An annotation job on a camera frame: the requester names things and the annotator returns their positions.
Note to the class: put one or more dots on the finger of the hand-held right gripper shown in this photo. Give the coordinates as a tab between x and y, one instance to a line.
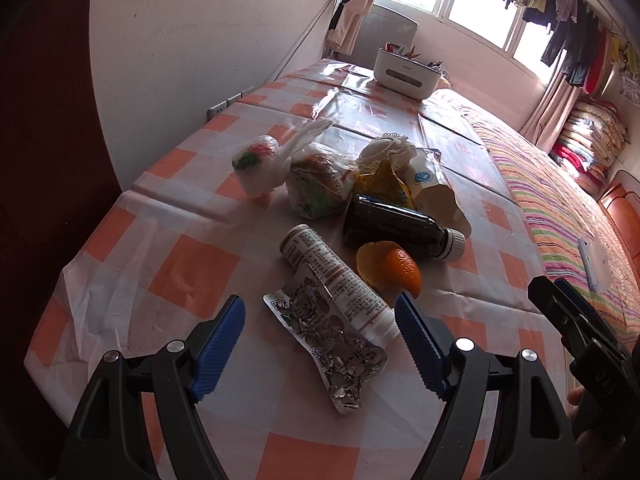
582	300
550	305

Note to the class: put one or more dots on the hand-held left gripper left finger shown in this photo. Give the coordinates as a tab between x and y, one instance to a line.
217	345

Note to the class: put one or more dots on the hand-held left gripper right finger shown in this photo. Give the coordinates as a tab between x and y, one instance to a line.
420	345

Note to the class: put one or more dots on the orange peel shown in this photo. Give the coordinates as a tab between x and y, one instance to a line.
395	265

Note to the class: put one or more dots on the silver snack wrapper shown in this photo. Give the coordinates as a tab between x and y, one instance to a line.
330	350

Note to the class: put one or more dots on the dark bottle with white cap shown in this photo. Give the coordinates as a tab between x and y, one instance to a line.
390	225

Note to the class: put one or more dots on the white brown labelled bottle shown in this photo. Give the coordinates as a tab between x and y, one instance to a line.
325	265

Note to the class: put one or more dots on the yellow snack packet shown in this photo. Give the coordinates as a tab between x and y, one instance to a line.
382	187

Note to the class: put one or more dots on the knotted white plastic bag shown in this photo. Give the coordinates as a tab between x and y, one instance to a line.
255	165

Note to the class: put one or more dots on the green printed plastic bag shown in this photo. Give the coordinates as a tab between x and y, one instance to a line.
320	185

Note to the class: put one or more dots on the cream lace cloth bundle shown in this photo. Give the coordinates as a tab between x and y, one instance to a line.
387	155

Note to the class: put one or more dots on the person's right hand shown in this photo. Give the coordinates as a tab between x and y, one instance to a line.
575	397

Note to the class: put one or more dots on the white blue device on bed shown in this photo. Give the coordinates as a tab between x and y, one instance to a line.
595	265

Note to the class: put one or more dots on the striped bed sheet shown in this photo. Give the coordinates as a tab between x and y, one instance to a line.
550	230

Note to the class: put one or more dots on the orange white checked tablecloth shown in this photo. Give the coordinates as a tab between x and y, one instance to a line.
190	270

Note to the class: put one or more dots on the wooden headboard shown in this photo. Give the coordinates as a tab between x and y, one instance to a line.
625	205

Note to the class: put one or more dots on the stack of folded quilts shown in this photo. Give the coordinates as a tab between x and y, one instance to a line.
590	140

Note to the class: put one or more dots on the beige curtain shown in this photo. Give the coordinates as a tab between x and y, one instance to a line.
350	35
545	110

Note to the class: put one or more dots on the white power strip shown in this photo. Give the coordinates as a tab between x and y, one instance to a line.
220	109

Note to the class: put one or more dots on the row of hanging clothes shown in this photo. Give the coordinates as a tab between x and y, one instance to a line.
575	35

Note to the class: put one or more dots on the white organizer box with pens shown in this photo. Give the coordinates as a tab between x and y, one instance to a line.
400	72

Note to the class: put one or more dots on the white air appliance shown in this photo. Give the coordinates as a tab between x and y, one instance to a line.
390	25

